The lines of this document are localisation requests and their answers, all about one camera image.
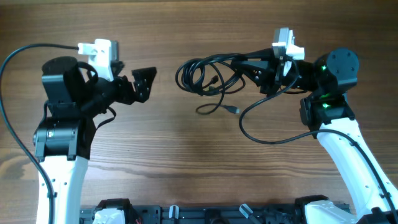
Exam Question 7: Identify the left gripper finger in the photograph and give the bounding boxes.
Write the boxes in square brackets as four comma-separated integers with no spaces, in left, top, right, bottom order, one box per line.
[132,67,157,103]
[110,60,125,77]

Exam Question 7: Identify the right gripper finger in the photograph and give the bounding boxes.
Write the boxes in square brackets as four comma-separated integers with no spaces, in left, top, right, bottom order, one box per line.
[231,60,270,86]
[244,48,275,60]

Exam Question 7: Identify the thick black USB cable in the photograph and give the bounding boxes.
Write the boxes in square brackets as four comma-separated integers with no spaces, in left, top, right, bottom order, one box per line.
[175,52,249,96]

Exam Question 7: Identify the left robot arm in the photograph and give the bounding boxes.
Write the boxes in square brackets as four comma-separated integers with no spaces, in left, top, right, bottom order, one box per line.
[33,56,157,223]

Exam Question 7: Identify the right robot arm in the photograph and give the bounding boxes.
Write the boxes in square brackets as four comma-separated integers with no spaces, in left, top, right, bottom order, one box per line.
[232,47,397,223]

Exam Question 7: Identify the right camera black cable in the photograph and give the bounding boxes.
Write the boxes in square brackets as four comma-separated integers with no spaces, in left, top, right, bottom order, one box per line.
[238,34,398,215]

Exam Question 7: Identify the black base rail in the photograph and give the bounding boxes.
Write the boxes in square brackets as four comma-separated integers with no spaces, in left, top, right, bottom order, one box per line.
[78,195,328,224]

